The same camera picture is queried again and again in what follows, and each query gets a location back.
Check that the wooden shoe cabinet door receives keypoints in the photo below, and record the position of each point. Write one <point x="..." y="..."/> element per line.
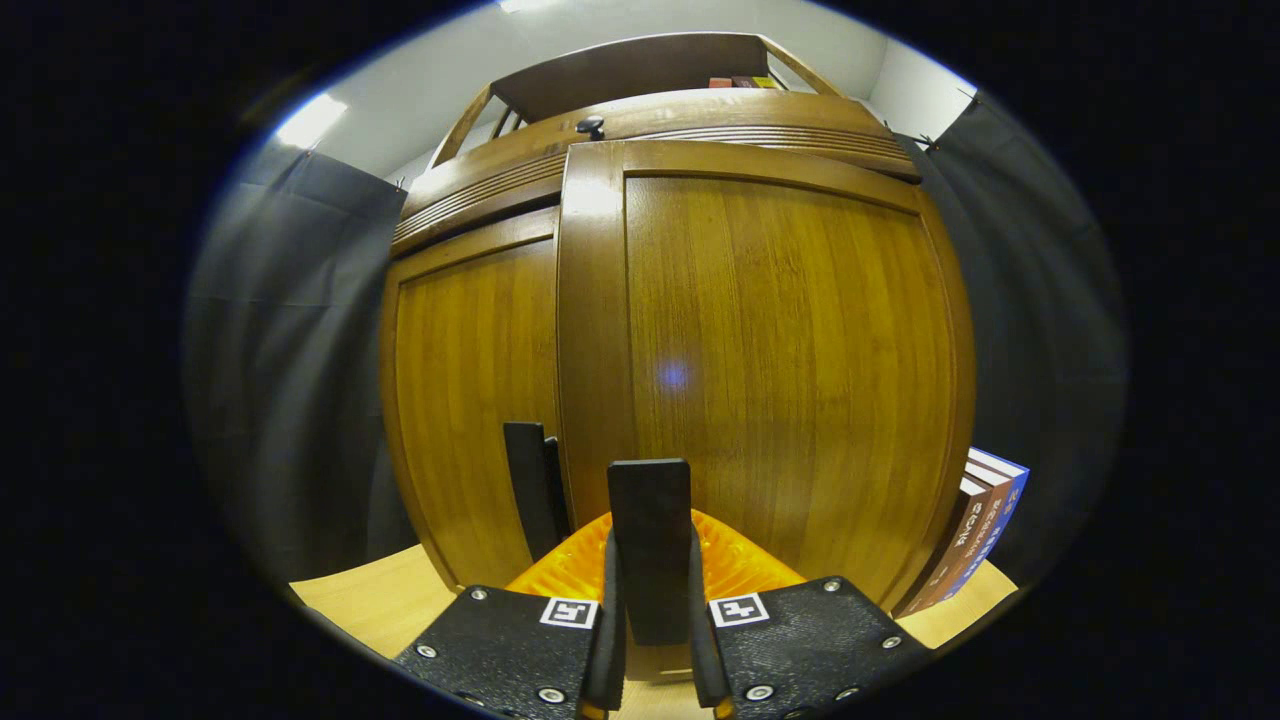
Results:
<point x="780" y="330"/>
<point x="470" y="400"/>

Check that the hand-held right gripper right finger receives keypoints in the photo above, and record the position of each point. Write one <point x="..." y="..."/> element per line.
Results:
<point x="705" y="650"/>

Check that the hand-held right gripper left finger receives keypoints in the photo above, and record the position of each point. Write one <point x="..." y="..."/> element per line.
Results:
<point x="605" y="650"/>

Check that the blue book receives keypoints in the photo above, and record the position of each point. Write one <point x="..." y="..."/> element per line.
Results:
<point x="1000" y="520"/>

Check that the wooden double-door shoe cabinet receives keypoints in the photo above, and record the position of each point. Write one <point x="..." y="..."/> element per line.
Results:
<point x="640" y="70"/>

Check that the yellow book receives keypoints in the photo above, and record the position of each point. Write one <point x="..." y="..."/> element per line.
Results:
<point x="767" y="83"/>

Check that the large ceiling light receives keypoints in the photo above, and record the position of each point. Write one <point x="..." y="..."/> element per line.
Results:
<point x="525" y="5"/>

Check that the black drawer knob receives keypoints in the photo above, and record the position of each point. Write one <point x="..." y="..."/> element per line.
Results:
<point x="590" y="126"/>

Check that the small ceiling light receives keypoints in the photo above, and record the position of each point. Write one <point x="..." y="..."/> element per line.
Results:
<point x="310" y="120"/>

